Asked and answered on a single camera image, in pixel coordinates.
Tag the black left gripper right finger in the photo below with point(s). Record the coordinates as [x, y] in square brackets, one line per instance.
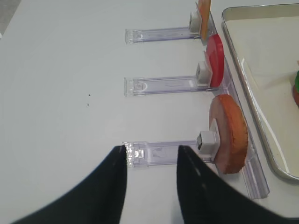
[204, 198]

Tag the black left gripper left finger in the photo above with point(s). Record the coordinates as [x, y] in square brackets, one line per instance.
[98, 199]

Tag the white pusher block for tomato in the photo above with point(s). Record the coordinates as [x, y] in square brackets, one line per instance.
[203, 73]

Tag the upright red tomato slice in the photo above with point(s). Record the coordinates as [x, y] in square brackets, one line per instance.
[215, 54]

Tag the green lettuce leaf on burger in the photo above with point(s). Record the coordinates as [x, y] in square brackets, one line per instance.
[296, 85]

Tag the white pusher block for cheese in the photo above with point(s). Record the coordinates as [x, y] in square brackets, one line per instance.
[195, 22]

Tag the upright cheese slice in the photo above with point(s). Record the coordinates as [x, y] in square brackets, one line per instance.
[204, 11]

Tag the upright bottom bun slice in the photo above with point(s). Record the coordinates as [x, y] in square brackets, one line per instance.
[233, 132]

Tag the white pusher block for bun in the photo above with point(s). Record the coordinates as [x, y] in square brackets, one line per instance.
[209, 142]

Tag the left clear plastic rack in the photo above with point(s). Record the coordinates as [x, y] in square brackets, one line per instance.
[252, 171]

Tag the bottom bun on tray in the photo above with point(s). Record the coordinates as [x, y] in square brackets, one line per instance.
[295, 95]

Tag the white rectangular metal tray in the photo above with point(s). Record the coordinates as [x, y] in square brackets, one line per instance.
[264, 43]

